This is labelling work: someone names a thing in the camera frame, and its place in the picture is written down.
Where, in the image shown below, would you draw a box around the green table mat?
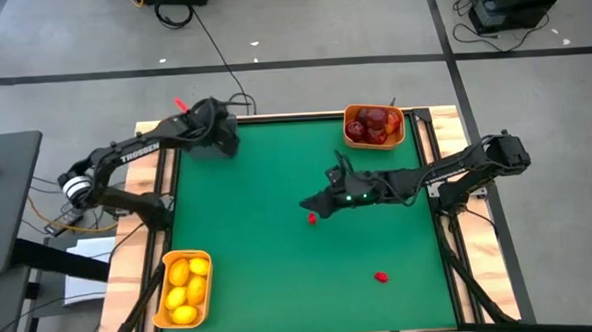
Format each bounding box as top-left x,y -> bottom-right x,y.
151,112 -> 458,332

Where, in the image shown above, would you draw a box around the dark red apple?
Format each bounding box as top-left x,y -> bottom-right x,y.
365,106 -> 389,131

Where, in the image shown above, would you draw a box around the yellow plastic basket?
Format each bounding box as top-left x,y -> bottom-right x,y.
149,248 -> 217,331

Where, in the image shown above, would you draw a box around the orange plastic basket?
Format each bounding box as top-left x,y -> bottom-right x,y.
341,101 -> 407,153

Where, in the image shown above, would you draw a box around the small yellow lemon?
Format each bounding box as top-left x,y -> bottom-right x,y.
163,285 -> 188,312

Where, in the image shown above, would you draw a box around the yellow cable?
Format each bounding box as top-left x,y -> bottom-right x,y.
25,191 -> 121,237

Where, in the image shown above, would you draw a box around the black tangled cables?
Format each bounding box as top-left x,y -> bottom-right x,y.
450,0 -> 552,56

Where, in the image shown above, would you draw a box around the white box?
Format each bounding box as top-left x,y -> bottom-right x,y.
60,235 -> 121,307

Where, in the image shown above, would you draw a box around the black crossbar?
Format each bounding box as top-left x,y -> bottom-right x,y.
8,232 -> 113,288

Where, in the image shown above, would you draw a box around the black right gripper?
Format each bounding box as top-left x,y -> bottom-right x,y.
298,161 -> 387,221

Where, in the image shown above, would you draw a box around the black floor cable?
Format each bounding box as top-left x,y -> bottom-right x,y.
153,0 -> 259,121

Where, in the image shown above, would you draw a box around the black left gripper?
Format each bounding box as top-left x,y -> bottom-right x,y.
182,95 -> 242,161

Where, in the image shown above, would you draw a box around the dark grey desk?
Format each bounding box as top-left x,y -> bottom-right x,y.
0,129 -> 49,276

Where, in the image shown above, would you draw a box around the orange-red apple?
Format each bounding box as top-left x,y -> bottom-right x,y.
384,109 -> 405,135

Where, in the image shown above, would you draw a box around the black power adapter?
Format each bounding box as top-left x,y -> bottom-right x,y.
43,208 -> 86,238

